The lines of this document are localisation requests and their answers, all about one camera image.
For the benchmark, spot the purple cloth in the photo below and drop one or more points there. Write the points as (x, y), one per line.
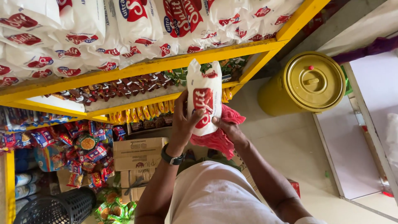
(367, 49)

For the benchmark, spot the person's right hand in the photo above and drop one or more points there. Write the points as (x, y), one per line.
(231, 132)

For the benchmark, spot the red cloth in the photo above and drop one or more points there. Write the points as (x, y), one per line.
(217, 141)

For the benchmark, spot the yellow drum with gold lid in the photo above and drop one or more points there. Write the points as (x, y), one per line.
(303, 84)

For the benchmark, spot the heap of red snack packets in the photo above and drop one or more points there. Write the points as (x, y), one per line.
(77, 146)

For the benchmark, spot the row of green sachets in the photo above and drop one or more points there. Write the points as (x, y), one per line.
(231, 67)

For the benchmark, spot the row of blue white packets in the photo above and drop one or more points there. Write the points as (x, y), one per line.
(26, 183)

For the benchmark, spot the person's white shirt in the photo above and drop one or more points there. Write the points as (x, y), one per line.
(214, 196)

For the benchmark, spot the white framed door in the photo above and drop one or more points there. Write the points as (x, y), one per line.
(367, 130)

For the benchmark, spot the row of brown sachets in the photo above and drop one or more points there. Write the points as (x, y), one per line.
(108, 88)

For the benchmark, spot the row of yellow sachets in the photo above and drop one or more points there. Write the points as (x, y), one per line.
(146, 112)

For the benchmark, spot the large cardboard box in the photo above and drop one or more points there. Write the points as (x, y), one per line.
(138, 154)

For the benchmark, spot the small tied cardboard box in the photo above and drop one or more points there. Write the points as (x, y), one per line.
(135, 185)

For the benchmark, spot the person's left hand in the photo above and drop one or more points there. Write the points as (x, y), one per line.
(182, 124)

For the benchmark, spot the heap of green noodle packets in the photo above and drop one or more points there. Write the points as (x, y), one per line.
(113, 208)

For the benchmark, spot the yellow metal shelf rack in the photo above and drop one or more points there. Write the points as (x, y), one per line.
(149, 67)

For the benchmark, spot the green plastic container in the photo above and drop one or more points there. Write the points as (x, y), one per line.
(347, 82)

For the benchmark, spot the black plastic mesh basket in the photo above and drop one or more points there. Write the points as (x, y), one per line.
(59, 208)

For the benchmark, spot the white red-label packet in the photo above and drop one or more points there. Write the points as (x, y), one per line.
(203, 84)

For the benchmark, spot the stack of white packets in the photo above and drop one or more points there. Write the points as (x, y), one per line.
(102, 34)

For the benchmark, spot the black wristwatch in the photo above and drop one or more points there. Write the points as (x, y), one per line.
(171, 159)

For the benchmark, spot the red box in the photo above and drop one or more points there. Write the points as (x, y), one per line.
(295, 187)

